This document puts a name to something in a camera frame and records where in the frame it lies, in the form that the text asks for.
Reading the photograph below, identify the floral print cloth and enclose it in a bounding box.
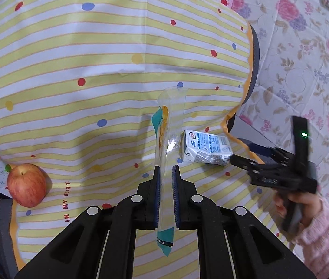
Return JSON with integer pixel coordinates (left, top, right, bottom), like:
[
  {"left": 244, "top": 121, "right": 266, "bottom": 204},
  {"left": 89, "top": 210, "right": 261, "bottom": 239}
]
[{"left": 228, "top": 0, "right": 329, "bottom": 239}]

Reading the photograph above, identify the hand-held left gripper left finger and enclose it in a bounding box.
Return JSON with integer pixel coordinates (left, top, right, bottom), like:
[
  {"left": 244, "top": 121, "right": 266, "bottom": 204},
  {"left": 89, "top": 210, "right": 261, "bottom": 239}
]
[{"left": 15, "top": 166, "right": 163, "bottom": 279}]

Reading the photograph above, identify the clear packet with teal print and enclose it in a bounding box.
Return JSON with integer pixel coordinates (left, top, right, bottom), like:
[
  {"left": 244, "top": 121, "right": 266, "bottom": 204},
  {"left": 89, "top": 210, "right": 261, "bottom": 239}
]
[{"left": 151, "top": 86, "right": 189, "bottom": 257}]

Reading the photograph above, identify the yellow striped dotted cloth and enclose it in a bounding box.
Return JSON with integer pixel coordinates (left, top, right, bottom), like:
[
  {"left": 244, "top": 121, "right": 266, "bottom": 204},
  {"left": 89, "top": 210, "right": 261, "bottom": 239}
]
[{"left": 0, "top": 0, "right": 297, "bottom": 279}]

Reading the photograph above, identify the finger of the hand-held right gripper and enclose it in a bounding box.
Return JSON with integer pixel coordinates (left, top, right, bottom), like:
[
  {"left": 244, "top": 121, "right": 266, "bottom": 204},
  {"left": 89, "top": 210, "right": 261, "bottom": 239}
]
[
  {"left": 228, "top": 154, "right": 260, "bottom": 174},
  {"left": 245, "top": 142, "right": 278, "bottom": 158}
]

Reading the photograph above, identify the red apple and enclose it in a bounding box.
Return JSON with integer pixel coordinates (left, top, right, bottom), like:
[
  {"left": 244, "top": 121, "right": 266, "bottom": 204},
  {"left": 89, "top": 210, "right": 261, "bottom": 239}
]
[{"left": 7, "top": 163, "right": 48, "bottom": 208}]

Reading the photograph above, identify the grey office chair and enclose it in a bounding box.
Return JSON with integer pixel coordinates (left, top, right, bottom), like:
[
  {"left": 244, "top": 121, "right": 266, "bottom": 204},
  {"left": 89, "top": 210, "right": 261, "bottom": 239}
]
[{"left": 0, "top": 29, "right": 262, "bottom": 279}]

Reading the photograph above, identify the person's right hand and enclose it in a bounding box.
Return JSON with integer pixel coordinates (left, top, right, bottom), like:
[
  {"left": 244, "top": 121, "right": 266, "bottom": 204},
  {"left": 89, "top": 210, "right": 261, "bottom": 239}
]
[{"left": 273, "top": 193, "right": 325, "bottom": 228}]

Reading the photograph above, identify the white blue milk carton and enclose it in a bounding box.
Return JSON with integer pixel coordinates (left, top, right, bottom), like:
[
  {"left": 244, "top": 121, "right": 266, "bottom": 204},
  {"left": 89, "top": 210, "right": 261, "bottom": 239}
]
[{"left": 181, "top": 129, "right": 234, "bottom": 166}]

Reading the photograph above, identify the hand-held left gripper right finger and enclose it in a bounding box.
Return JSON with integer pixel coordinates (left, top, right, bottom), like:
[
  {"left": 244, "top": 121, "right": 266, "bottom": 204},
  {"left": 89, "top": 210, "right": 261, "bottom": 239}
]
[{"left": 172, "top": 165, "right": 318, "bottom": 279}]

